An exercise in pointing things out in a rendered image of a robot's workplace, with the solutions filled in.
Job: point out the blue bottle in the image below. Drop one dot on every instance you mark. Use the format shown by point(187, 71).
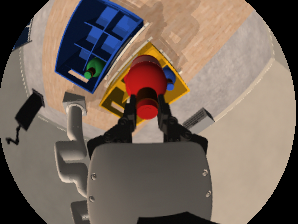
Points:
point(171, 77)

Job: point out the orange divided crate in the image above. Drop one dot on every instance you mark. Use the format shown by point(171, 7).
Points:
point(119, 95)

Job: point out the blue crate with dividers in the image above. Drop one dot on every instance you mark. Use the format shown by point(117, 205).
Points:
point(84, 30)

